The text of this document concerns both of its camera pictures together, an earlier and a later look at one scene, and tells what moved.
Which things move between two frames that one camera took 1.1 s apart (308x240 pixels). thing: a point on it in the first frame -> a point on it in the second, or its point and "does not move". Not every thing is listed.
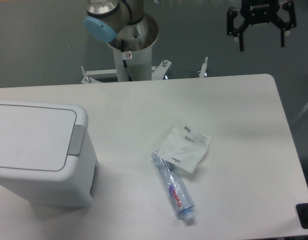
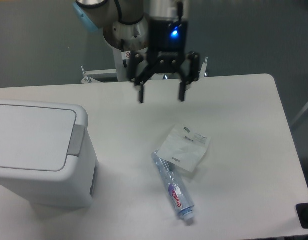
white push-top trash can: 43,153 does not move
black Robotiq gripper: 257,12 -> 167,45
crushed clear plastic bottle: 179,193 does not move
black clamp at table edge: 305,212 does not move
